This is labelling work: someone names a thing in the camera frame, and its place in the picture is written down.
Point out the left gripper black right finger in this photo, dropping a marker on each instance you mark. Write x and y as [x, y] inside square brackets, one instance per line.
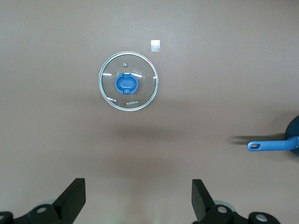
[206, 210]

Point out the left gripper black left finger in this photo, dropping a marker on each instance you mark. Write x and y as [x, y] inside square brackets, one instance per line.
[67, 205]

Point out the glass lid with blue knob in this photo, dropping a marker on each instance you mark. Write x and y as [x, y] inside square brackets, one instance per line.
[126, 83]

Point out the clear tape piece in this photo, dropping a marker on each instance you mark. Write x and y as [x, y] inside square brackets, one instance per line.
[155, 45]

